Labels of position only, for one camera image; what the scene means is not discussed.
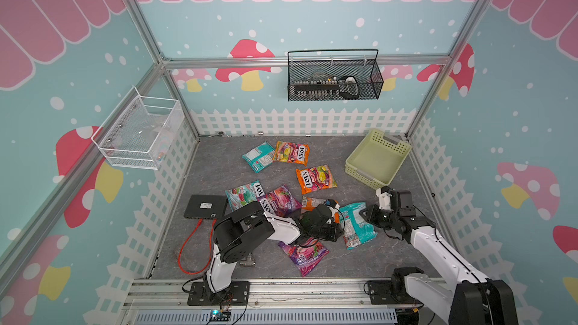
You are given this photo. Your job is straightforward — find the aluminium front rail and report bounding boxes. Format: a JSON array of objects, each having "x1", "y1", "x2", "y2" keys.
[{"x1": 123, "y1": 278, "x2": 424, "y2": 310}]

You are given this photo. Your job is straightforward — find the purple berries candy bag front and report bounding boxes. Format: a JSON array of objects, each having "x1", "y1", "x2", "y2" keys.
[{"x1": 278, "y1": 238, "x2": 330, "y2": 277}]

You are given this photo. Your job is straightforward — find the green plastic basket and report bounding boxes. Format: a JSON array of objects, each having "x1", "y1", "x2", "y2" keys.
[{"x1": 346, "y1": 129, "x2": 412, "y2": 190}]

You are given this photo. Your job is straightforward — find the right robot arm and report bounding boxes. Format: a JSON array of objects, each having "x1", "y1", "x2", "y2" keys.
[{"x1": 361, "y1": 187, "x2": 519, "y2": 324}]

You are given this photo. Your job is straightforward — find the chrome metal faucet part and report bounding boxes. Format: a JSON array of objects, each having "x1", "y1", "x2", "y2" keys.
[{"x1": 239, "y1": 254, "x2": 256, "y2": 267}]

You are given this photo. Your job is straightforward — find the black network switch box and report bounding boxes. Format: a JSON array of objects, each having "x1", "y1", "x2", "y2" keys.
[{"x1": 184, "y1": 194, "x2": 227, "y2": 221}]

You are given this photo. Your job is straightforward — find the white wire wall basket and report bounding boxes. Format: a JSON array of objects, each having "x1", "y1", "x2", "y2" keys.
[{"x1": 92, "y1": 87, "x2": 185, "y2": 170}]

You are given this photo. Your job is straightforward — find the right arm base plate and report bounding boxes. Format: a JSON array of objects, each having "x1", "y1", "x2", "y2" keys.
[{"x1": 364, "y1": 280, "x2": 423, "y2": 308}]

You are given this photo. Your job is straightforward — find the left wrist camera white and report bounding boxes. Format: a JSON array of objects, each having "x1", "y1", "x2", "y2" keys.
[{"x1": 325, "y1": 200, "x2": 340, "y2": 210}]

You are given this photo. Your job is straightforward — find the orange candy bag back-side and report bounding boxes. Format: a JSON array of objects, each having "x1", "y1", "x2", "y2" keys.
[{"x1": 301, "y1": 197, "x2": 340, "y2": 223}]

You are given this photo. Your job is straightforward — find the teal candy bag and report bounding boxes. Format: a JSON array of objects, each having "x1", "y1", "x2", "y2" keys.
[
  {"x1": 340, "y1": 202, "x2": 377, "y2": 250},
  {"x1": 225, "y1": 180, "x2": 266, "y2": 212},
  {"x1": 242, "y1": 141, "x2": 275, "y2": 173}
]

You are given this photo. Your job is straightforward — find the red ethernet cable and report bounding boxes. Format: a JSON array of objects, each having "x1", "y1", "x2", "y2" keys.
[{"x1": 177, "y1": 217, "x2": 218, "y2": 276}]

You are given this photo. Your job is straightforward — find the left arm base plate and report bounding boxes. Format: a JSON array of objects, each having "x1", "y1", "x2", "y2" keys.
[{"x1": 185, "y1": 281, "x2": 251, "y2": 306}]

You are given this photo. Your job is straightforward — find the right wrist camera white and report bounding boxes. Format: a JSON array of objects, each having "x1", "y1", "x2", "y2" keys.
[{"x1": 376, "y1": 186, "x2": 391, "y2": 211}]

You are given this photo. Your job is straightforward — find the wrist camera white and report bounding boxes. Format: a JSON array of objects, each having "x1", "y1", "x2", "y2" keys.
[
  {"x1": 325, "y1": 200, "x2": 340, "y2": 210},
  {"x1": 376, "y1": 186, "x2": 391, "y2": 211}
]

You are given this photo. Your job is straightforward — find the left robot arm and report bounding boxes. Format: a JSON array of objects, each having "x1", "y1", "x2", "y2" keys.
[{"x1": 204, "y1": 200, "x2": 345, "y2": 294}]

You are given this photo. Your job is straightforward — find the black wire wall basket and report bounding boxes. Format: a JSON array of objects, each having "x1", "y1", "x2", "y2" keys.
[{"x1": 287, "y1": 49, "x2": 384, "y2": 102}]

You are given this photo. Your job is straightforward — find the orange candy bag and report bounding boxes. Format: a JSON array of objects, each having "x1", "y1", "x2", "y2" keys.
[
  {"x1": 273, "y1": 141, "x2": 310, "y2": 166},
  {"x1": 296, "y1": 165, "x2": 338, "y2": 195}
]

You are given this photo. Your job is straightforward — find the small green-lit circuit board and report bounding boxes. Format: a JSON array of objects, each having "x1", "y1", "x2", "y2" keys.
[{"x1": 207, "y1": 309, "x2": 231, "y2": 324}]

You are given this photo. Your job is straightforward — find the items in black basket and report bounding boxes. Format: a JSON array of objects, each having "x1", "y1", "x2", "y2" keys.
[{"x1": 288, "y1": 76, "x2": 361, "y2": 101}]

